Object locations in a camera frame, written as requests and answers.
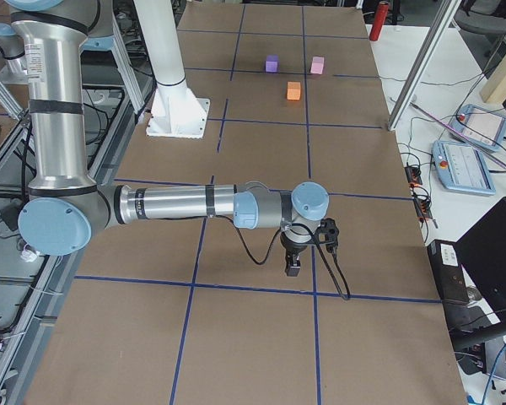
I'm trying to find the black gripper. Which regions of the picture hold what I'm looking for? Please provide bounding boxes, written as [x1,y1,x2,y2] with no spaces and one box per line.
[280,224,315,277]

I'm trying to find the orange foam block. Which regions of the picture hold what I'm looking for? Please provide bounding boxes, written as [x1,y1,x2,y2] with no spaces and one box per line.
[286,81,302,101]

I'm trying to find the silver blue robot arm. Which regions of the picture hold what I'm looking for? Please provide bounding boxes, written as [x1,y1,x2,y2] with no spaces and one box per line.
[9,1,338,276]

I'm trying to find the brown paper table cover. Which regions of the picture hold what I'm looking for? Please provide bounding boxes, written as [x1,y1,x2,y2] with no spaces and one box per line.
[24,3,466,404]

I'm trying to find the black orange connector block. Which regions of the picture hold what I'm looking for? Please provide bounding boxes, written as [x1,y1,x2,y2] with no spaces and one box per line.
[404,165,423,187]

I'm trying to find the black box device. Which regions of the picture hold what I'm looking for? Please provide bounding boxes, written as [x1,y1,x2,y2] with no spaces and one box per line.
[427,240,469,305]

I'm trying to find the near teach pendant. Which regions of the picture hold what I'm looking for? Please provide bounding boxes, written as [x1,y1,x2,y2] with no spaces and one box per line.
[432,140,496,196]

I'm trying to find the teach pendant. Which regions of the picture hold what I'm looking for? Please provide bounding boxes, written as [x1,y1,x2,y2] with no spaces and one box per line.
[449,104,506,151]
[432,140,496,196]

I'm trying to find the purple foam block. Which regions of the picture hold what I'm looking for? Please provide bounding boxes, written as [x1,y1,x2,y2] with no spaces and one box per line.
[265,55,279,73]

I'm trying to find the pink foam block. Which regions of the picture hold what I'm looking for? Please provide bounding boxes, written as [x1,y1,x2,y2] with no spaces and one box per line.
[310,56,325,75]

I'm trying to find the black laptop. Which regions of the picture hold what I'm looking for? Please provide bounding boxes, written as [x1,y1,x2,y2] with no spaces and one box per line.
[451,197,506,350]

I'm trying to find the far teach pendant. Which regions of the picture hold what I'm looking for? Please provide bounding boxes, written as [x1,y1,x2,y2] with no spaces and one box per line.
[449,104,506,151]

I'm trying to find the red cylinder bottle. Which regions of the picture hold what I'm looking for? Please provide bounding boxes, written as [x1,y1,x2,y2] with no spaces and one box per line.
[369,1,390,41]

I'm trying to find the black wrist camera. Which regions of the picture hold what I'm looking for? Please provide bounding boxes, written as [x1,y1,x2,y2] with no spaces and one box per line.
[316,218,339,256]

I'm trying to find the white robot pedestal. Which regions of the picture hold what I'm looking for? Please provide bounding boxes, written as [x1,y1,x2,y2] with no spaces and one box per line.
[134,0,210,139]

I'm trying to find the aluminium frame post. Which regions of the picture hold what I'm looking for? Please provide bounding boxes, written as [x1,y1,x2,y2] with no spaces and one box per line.
[387,0,460,131]

